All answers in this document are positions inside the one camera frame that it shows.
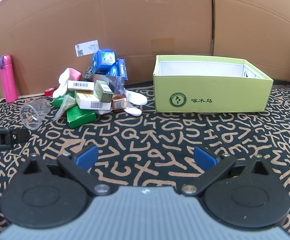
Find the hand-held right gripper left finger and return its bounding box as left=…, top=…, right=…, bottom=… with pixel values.
left=20, top=144, right=111, bottom=197

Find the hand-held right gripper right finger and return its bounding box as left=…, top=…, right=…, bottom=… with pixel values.
left=180, top=145, right=273, bottom=197

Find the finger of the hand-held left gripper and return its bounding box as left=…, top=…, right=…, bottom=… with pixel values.
left=8, top=128, right=30, bottom=144

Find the white barcode medicine box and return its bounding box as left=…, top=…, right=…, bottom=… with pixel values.
left=75, top=91, right=112, bottom=111

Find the light green shoe box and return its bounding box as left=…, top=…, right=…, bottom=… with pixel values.
left=152, top=54, right=274, bottom=113

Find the white glove with pink cuff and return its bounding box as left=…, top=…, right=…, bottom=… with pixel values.
left=52, top=67, right=82, bottom=98

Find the steel wool scourer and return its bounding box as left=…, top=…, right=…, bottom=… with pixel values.
left=83, top=65, right=97, bottom=82

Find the clear plastic cup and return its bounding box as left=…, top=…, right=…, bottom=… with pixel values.
left=20, top=99, right=51, bottom=131

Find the clear plastic wrapper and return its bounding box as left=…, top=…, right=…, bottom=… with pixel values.
left=53, top=95, right=77, bottom=121

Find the red tape roll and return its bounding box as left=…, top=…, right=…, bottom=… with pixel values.
left=44, top=87, right=58, bottom=97

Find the pink thermos bottle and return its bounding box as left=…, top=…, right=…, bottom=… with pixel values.
left=0, top=54, right=19, bottom=104

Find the black patterned mat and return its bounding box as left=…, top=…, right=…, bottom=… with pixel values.
left=0, top=81, right=290, bottom=240

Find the copper coloured box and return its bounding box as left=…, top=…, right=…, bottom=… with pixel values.
left=111, top=94, right=128, bottom=111

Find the olive green box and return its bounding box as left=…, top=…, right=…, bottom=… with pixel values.
left=94, top=80, right=114, bottom=103

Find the small white barcode box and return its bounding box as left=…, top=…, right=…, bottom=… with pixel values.
left=67, top=80, right=95, bottom=92

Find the silver holographic box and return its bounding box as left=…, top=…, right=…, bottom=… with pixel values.
left=93, top=74, right=126, bottom=96

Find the white shipping label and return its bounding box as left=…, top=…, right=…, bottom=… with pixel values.
left=75, top=40, right=100, bottom=57

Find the brown cardboard sheet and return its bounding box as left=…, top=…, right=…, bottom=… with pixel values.
left=0, top=0, right=214, bottom=98
left=211, top=0, right=290, bottom=86

